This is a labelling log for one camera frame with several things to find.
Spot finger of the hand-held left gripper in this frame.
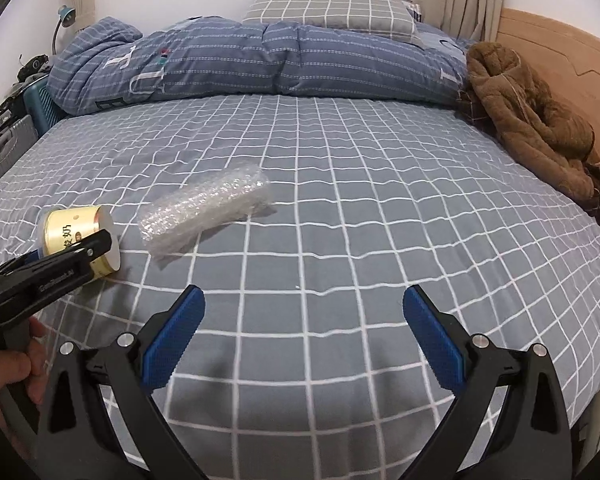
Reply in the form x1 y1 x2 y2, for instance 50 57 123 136
10 229 115 293

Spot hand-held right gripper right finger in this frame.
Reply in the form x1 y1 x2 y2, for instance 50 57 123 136
402 284 573 480

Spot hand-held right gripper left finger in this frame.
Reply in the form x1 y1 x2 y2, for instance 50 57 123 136
32 284 207 480

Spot yellow yogurt cup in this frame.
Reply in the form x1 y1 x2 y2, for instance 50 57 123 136
36 205 122 281

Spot clear bubble wrap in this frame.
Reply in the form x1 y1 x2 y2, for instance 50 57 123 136
137 157 273 261

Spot person's left hand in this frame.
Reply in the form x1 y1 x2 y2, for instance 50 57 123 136
0 319 48 436

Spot grey checked bed sheet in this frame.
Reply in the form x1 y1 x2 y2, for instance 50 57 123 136
0 92 600 441

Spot grey suitcase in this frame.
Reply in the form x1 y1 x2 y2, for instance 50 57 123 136
0 115 38 161

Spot teal suitcase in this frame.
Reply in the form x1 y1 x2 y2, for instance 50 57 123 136
22 80 71 136

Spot black tangled gadget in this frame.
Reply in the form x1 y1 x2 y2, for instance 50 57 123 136
17 55 51 81

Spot blue desk lamp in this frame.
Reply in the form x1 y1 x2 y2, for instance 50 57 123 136
51 5 78 58

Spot brown fleece jacket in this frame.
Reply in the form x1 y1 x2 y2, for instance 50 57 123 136
460 42 600 228

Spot blue striped duvet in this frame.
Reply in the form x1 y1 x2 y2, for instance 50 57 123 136
47 16 473 116

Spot wooden headboard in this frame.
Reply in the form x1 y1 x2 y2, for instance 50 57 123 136
495 7 600 221

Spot grey checked pillow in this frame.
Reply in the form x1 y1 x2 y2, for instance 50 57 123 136
242 0 421 43

